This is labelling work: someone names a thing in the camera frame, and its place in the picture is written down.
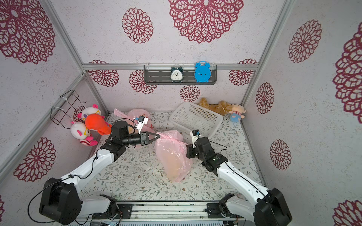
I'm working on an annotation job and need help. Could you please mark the pink plastic bag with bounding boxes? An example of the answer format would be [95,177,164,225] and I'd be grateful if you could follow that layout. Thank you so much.
[154,131,193,182]
[114,109,155,133]

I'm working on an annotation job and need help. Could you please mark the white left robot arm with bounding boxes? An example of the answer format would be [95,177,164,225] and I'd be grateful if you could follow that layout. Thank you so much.
[39,120,160,225]

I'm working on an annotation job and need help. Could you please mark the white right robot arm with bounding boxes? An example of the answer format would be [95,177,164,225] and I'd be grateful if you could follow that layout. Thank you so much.
[187,136,292,226]

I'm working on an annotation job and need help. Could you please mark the orange plush dinosaur toy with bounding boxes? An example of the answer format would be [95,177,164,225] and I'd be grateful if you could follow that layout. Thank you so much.
[85,114,111,135]

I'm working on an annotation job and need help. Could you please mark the white plastic lattice basket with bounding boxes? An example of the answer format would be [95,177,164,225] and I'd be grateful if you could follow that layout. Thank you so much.
[170,102,223,139]

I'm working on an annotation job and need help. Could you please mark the white plush toy yellow glasses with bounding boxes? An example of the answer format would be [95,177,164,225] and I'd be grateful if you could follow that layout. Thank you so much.
[73,104,102,121]

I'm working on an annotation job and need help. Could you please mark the white pink striped plush toy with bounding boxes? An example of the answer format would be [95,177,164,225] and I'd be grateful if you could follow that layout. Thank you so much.
[70,122,98,147]

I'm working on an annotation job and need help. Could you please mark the brown plush teddy bear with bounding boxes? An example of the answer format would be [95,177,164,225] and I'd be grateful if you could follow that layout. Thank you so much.
[199,98,232,115]

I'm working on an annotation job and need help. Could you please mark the small doll blue outfit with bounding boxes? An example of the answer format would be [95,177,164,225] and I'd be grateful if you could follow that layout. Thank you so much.
[229,104,247,122]

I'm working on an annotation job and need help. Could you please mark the dark green alarm clock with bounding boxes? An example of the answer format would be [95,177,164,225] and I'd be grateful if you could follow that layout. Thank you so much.
[170,67,183,83]

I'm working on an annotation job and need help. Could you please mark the blue alarm clock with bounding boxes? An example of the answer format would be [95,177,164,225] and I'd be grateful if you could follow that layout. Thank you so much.
[194,61,211,83]

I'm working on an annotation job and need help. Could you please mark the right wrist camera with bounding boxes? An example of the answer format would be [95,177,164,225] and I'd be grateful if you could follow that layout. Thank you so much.
[190,130,200,148]

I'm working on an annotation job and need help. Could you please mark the black wire wall rack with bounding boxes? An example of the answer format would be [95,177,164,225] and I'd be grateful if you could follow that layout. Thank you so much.
[50,89,86,130]

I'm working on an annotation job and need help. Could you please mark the grey wall shelf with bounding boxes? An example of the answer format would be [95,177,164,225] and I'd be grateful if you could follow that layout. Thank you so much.
[143,65,217,85]

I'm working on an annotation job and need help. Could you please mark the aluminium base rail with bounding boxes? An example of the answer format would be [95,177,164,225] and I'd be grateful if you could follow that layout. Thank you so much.
[50,200,288,226]

